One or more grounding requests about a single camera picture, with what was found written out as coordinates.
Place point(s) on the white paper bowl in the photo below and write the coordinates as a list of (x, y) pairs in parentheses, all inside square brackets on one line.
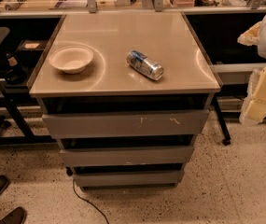
[(71, 60)]

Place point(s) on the dark bottle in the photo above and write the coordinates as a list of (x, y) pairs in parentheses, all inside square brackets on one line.
[(16, 74)]

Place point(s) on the grey top drawer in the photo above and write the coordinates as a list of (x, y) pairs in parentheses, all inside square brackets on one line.
[(122, 124)]

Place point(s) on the grey middle drawer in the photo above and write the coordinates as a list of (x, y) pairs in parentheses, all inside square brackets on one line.
[(126, 156)]

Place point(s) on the grey drawer cabinet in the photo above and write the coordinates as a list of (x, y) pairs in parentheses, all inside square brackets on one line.
[(109, 84)]

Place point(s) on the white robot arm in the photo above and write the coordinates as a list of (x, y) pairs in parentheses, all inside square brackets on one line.
[(262, 41)]

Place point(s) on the grey drawer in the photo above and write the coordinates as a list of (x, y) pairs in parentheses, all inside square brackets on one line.
[(109, 179), (126, 156), (122, 124)]

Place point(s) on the grey bottom drawer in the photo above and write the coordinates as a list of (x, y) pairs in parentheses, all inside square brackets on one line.
[(109, 179)]

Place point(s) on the blue silver soda can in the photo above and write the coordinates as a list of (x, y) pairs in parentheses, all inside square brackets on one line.
[(145, 66)]

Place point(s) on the dark shoe lower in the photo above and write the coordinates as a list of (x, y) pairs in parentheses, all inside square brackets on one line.
[(17, 216)]

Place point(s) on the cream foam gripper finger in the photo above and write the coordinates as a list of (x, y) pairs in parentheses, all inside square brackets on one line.
[(251, 36)]

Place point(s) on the cream foam-padded gripper finger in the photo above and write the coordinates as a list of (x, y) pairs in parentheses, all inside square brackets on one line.
[(253, 110)]

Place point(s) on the black table leg with caster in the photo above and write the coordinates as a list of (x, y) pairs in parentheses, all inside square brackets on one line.
[(227, 138)]

